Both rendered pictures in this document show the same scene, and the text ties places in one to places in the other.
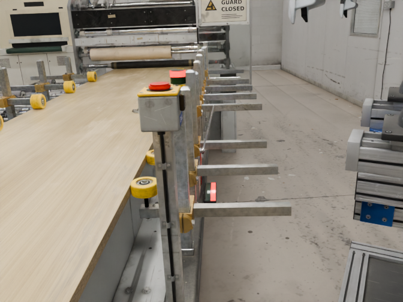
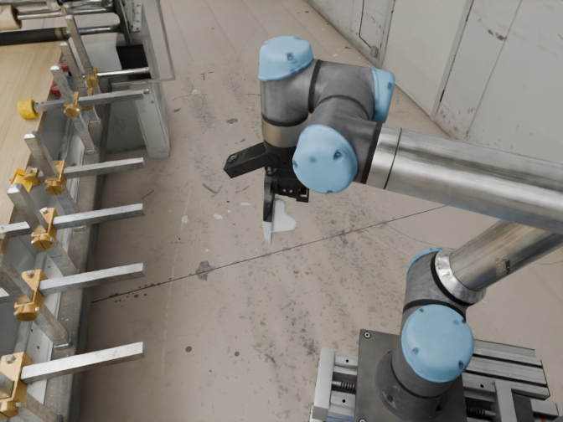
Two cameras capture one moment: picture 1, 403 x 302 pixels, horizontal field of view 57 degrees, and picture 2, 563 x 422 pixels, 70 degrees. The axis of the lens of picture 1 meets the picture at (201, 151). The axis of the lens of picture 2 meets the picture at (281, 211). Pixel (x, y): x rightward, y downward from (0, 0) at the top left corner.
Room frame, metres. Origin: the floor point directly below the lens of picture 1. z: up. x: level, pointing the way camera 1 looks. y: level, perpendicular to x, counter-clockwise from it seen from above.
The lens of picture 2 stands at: (1.19, -0.49, 1.91)
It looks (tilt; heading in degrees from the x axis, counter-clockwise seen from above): 47 degrees down; 344
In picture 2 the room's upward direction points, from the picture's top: straight up
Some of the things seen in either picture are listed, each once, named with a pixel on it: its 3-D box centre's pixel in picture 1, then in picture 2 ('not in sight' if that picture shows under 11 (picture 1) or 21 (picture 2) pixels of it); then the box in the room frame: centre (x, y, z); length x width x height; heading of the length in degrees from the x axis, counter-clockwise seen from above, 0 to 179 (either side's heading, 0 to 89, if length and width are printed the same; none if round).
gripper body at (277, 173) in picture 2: not in sight; (288, 164); (1.71, -0.66, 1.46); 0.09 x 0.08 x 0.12; 63
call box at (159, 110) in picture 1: (161, 109); not in sight; (0.67, 0.07, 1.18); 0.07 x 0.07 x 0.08; 87
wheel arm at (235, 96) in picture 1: (208, 96); (52, 285); (1.97, -0.05, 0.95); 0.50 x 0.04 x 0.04; 87
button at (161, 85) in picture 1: (159, 87); not in sight; (0.67, 0.07, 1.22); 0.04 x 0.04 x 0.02
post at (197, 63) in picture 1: (198, 106); (36, 310); (1.93, 0.00, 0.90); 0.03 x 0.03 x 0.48; 87
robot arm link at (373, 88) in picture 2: not in sight; (349, 99); (1.64, -0.73, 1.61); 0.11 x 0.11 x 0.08; 56
